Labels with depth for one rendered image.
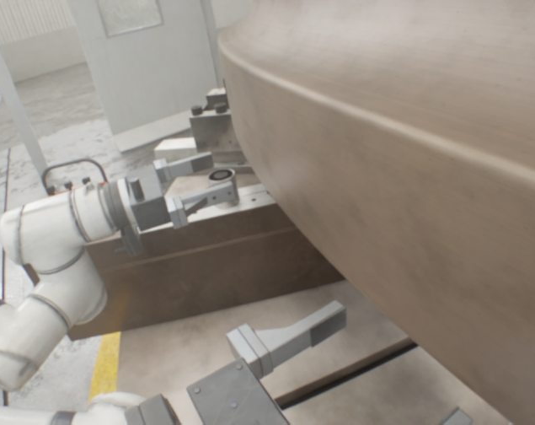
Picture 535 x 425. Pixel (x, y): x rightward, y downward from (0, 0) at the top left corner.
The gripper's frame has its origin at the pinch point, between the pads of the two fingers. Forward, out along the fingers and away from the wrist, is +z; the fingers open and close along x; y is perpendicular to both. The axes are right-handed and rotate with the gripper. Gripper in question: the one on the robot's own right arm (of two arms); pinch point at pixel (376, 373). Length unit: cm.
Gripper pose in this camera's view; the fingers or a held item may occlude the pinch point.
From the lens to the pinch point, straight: 32.0
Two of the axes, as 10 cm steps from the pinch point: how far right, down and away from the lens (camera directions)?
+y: 1.4, 8.3, 5.4
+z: 8.5, -3.8, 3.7
